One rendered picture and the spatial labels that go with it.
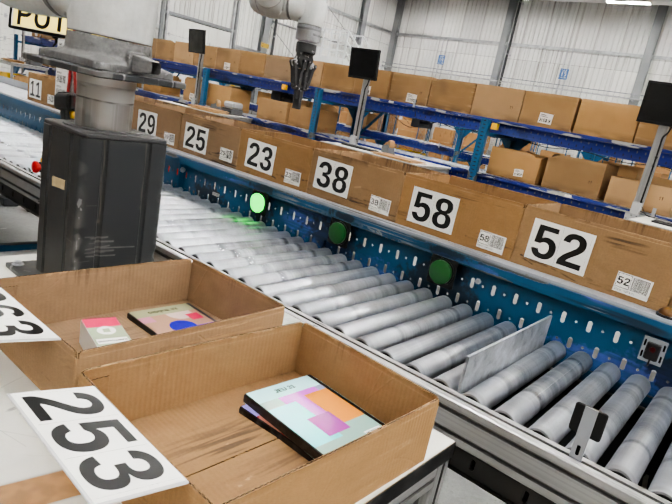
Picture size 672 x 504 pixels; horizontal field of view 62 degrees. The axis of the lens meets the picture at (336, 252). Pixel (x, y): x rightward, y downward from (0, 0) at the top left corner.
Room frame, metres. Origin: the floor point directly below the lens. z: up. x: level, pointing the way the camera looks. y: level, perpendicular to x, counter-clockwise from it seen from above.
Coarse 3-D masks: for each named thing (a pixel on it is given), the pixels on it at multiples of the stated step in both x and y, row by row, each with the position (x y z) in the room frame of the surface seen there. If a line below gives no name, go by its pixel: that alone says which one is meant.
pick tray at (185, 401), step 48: (240, 336) 0.78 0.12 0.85; (288, 336) 0.86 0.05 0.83; (96, 384) 0.61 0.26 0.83; (144, 384) 0.66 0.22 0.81; (192, 384) 0.72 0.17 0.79; (240, 384) 0.79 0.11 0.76; (336, 384) 0.82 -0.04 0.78; (384, 384) 0.76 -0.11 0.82; (144, 432) 0.63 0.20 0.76; (192, 432) 0.65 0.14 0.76; (240, 432) 0.67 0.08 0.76; (384, 432) 0.60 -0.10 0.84; (192, 480) 0.56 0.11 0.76; (240, 480) 0.57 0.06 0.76; (288, 480) 0.48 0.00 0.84; (336, 480) 0.54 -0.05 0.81; (384, 480) 0.63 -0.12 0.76
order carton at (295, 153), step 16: (240, 144) 2.21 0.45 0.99; (272, 144) 2.10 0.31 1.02; (288, 144) 2.05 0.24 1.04; (304, 144) 2.39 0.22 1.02; (320, 144) 2.34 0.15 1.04; (240, 160) 2.20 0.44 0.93; (288, 160) 2.04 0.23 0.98; (304, 160) 1.99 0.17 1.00; (272, 176) 2.08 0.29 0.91; (304, 176) 1.99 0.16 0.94; (304, 192) 1.98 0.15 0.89
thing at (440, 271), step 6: (432, 264) 1.55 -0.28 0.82; (438, 264) 1.54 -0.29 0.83; (444, 264) 1.53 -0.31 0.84; (432, 270) 1.55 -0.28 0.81; (438, 270) 1.54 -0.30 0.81; (444, 270) 1.53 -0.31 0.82; (450, 270) 1.52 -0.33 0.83; (432, 276) 1.55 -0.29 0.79; (438, 276) 1.53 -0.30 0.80; (444, 276) 1.52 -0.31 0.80; (450, 276) 1.52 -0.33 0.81; (438, 282) 1.53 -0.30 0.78; (444, 282) 1.52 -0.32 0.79
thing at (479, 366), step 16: (544, 320) 1.29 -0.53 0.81; (512, 336) 1.13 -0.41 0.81; (528, 336) 1.22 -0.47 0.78; (544, 336) 1.32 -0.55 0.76; (480, 352) 1.01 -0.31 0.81; (496, 352) 1.08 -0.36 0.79; (512, 352) 1.16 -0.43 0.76; (528, 352) 1.25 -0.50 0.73; (464, 368) 0.97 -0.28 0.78; (480, 368) 1.02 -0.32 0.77; (496, 368) 1.10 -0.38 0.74; (464, 384) 0.98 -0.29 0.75
